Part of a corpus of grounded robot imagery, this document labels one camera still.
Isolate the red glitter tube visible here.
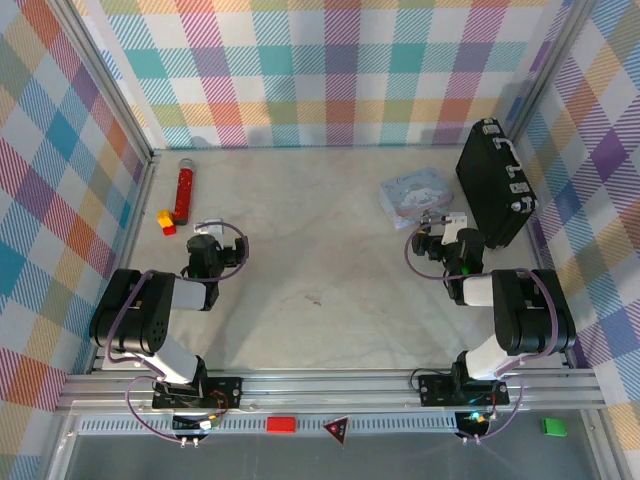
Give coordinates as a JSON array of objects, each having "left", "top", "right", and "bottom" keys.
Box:
[{"left": 172, "top": 157, "right": 197, "bottom": 226}]

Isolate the aluminium frame rail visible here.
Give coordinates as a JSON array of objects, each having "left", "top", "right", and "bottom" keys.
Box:
[{"left": 58, "top": 368, "right": 602, "bottom": 413}]

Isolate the yellow and red toy block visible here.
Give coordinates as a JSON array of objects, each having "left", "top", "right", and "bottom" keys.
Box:
[{"left": 156, "top": 209, "right": 178, "bottom": 237}]

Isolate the red black triangle sign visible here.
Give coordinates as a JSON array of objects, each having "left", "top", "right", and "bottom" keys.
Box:
[{"left": 321, "top": 415, "right": 352, "bottom": 448}]

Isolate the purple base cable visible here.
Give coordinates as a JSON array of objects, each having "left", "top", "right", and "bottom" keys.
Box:
[
  {"left": 459, "top": 382, "right": 526, "bottom": 445},
  {"left": 124, "top": 375, "right": 214, "bottom": 444}
]

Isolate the green block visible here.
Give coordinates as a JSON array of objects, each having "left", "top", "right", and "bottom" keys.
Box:
[{"left": 541, "top": 417, "right": 569, "bottom": 439}]

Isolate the black briefcase with metal latches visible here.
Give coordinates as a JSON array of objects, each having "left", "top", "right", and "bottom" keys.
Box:
[{"left": 454, "top": 117, "right": 540, "bottom": 251}]

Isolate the red rectangular block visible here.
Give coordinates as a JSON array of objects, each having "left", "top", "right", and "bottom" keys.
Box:
[{"left": 265, "top": 415, "right": 298, "bottom": 434}]

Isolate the purple wrist cable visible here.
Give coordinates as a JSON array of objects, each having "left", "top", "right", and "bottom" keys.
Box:
[
  {"left": 403, "top": 215, "right": 454, "bottom": 282},
  {"left": 192, "top": 221, "right": 251, "bottom": 282}
]

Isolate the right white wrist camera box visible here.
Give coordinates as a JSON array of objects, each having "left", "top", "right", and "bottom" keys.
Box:
[{"left": 441, "top": 211, "right": 470, "bottom": 247}]

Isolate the small black circuit board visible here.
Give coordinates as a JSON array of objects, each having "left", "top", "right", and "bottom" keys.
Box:
[
  {"left": 171, "top": 413, "right": 222, "bottom": 435},
  {"left": 453, "top": 410, "right": 492, "bottom": 437}
]

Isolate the slotted grey cable duct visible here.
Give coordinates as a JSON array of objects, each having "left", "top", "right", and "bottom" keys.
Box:
[{"left": 77, "top": 416, "right": 460, "bottom": 436}]

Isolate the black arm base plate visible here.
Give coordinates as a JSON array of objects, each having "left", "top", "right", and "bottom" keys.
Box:
[
  {"left": 151, "top": 375, "right": 244, "bottom": 412},
  {"left": 417, "top": 372, "right": 512, "bottom": 408}
]

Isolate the aluminium corner post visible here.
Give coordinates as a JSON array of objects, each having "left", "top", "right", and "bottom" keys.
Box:
[
  {"left": 503, "top": 0, "right": 601, "bottom": 147},
  {"left": 47, "top": 0, "right": 162, "bottom": 167}
]

